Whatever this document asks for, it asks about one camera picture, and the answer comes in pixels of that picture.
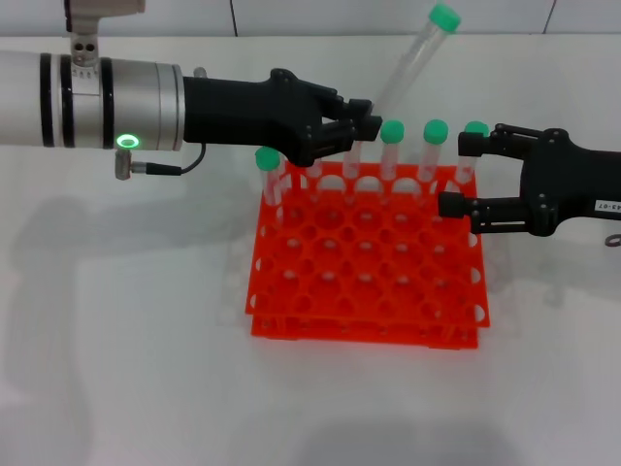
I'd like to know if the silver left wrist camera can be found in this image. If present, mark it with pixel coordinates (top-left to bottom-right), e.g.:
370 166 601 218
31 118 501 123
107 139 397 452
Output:
60 0 147 16

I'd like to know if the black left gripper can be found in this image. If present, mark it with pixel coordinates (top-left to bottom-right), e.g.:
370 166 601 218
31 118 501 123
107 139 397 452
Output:
182 67 385 169

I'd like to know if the silver left camera bracket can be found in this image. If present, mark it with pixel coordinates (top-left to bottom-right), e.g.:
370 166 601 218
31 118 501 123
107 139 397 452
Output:
67 13 102 79

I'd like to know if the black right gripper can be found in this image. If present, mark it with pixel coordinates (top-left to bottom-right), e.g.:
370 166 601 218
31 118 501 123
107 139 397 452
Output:
438 123 621 239

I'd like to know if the orange test tube rack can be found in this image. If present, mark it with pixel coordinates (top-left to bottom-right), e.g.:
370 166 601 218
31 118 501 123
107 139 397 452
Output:
244 159 492 350

